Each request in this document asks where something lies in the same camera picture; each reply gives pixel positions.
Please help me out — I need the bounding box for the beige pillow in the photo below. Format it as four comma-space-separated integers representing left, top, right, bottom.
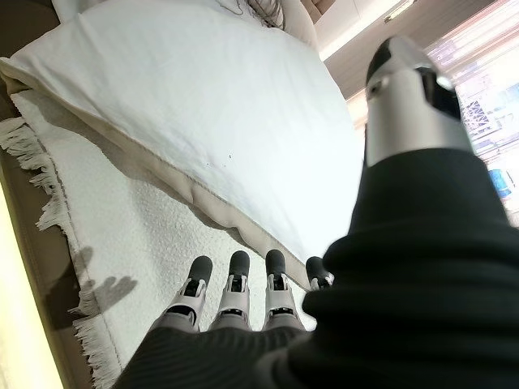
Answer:
281, 0, 320, 45

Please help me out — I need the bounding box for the brown upholstered bed frame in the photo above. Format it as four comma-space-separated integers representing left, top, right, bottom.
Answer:
0, 0, 98, 389

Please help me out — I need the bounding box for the woven fringed cushion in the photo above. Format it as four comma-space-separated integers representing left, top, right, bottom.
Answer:
214, 0, 289, 32

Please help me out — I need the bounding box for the white duvet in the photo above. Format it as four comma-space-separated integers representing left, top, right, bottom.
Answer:
7, 0, 368, 271

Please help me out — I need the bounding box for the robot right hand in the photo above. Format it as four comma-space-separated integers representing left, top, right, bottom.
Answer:
113, 35, 519, 389

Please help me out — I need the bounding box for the window with city view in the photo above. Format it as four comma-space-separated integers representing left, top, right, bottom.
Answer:
421, 24, 519, 228

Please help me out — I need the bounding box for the white textured fringed throw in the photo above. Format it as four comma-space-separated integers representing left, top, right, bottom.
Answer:
0, 91, 320, 389

